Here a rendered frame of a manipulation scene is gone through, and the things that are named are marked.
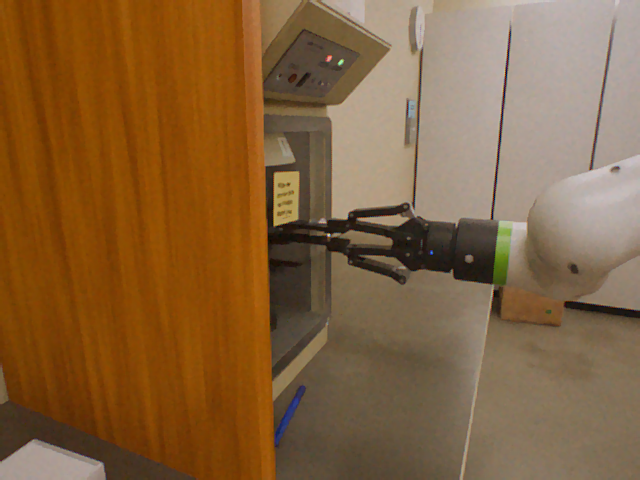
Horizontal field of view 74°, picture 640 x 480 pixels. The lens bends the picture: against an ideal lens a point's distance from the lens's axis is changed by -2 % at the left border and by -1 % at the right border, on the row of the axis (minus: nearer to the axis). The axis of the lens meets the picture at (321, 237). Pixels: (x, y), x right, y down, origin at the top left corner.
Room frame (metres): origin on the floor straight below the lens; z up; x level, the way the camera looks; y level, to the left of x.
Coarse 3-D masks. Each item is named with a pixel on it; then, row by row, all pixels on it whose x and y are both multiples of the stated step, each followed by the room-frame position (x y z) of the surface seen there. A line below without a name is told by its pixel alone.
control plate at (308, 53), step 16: (304, 32) 0.51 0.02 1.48; (304, 48) 0.54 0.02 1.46; (320, 48) 0.57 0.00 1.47; (336, 48) 0.60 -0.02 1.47; (288, 64) 0.54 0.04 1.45; (304, 64) 0.57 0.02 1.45; (320, 64) 0.60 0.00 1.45; (336, 64) 0.64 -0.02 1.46; (272, 80) 0.54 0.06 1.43; (336, 80) 0.69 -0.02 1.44; (320, 96) 0.69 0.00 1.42
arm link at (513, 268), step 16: (512, 224) 0.57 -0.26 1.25; (512, 240) 0.54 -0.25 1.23; (496, 256) 0.54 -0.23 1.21; (512, 256) 0.53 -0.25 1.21; (528, 256) 0.51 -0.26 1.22; (496, 272) 0.54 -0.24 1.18; (512, 272) 0.53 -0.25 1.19; (528, 272) 0.52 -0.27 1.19; (528, 288) 0.54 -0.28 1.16; (544, 288) 0.52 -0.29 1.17; (560, 288) 0.49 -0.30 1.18; (576, 288) 0.48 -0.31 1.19; (592, 288) 0.49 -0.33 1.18
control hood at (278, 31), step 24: (264, 0) 0.49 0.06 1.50; (288, 0) 0.48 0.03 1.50; (312, 0) 0.48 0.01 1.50; (264, 24) 0.49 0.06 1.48; (288, 24) 0.48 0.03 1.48; (312, 24) 0.51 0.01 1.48; (336, 24) 0.56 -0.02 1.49; (360, 24) 0.61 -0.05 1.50; (264, 48) 0.49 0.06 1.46; (288, 48) 0.52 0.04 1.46; (360, 48) 0.66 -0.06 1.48; (384, 48) 0.74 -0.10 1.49; (264, 72) 0.52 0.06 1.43; (360, 72) 0.74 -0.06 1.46; (264, 96) 0.56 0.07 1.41; (288, 96) 0.61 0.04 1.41; (336, 96) 0.75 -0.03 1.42
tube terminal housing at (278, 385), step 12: (264, 108) 0.61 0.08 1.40; (276, 108) 0.64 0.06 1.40; (288, 108) 0.67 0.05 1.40; (300, 108) 0.71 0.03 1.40; (312, 108) 0.75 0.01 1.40; (324, 108) 0.79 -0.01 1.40; (324, 336) 0.79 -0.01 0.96; (312, 348) 0.74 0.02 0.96; (300, 360) 0.69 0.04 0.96; (288, 372) 0.65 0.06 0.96; (276, 384) 0.62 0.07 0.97; (276, 396) 0.61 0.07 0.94
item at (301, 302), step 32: (288, 128) 0.64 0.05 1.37; (320, 128) 0.75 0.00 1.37; (288, 160) 0.64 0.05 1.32; (320, 160) 0.75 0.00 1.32; (320, 192) 0.75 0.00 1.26; (288, 224) 0.64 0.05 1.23; (288, 256) 0.64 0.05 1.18; (320, 256) 0.75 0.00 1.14; (288, 288) 0.64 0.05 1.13; (320, 288) 0.75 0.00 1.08; (288, 320) 0.63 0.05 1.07; (320, 320) 0.75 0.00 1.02; (288, 352) 0.63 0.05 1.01
